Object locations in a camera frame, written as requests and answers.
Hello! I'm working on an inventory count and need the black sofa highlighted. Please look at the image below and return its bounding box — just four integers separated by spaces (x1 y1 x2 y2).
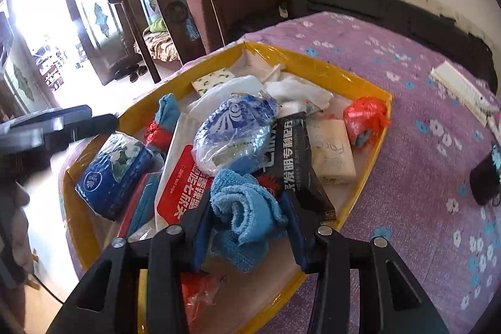
287 0 499 92

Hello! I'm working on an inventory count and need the blue white plastic bag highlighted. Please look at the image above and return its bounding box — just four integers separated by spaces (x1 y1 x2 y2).
194 91 281 176

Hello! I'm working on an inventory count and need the pack of colourful sponges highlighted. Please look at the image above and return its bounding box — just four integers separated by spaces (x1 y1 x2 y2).
115 172 163 241

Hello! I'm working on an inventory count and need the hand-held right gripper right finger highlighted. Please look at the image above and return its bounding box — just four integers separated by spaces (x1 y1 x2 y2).
280 195 451 334

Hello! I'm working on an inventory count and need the white cloth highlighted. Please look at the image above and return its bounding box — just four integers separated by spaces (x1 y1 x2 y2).
261 64 335 116

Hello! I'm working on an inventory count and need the dark wooden chair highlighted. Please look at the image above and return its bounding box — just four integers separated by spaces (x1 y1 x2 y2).
107 0 228 84

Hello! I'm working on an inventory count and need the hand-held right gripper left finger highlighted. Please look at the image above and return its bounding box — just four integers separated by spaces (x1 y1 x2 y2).
51 197 216 334

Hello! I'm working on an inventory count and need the black cable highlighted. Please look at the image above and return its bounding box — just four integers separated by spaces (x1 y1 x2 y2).
23 267 66 306

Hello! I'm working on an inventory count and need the person's left hand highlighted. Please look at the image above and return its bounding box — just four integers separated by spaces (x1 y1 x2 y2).
0 179 33 282

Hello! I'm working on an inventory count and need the blue tissue pack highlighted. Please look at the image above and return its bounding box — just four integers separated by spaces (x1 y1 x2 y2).
74 131 157 221

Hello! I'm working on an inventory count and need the brown armchair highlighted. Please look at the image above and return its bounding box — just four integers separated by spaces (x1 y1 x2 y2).
183 0 290 53

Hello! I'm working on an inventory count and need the red plastic bag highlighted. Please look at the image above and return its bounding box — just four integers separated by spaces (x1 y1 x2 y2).
343 96 392 149
181 273 218 327

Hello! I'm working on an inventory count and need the black packet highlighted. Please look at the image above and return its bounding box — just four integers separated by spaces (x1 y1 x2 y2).
256 111 337 225

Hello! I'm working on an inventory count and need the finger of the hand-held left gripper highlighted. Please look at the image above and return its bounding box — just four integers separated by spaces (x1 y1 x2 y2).
8 105 93 130
43 114 120 150

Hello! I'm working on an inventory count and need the white red wipes pack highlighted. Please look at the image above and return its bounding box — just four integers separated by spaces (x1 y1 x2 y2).
154 111 220 233

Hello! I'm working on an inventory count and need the beige block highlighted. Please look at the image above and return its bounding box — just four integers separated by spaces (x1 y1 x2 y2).
305 119 358 185

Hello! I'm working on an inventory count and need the yellow cardboard box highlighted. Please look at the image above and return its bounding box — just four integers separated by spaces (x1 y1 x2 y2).
59 40 394 334

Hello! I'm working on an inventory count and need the black electric motor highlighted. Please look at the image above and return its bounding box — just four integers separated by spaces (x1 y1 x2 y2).
470 144 501 206

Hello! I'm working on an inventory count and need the white notebook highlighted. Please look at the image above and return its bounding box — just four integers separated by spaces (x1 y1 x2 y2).
430 61 498 125

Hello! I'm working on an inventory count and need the white folded towel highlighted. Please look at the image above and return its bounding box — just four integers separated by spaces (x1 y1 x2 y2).
188 75 267 111

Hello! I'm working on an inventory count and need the blue rag with red tie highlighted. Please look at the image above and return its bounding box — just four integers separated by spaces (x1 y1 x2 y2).
144 93 181 155

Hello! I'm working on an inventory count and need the blue towel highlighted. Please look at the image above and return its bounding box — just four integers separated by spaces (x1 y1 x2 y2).
209 167 290 274

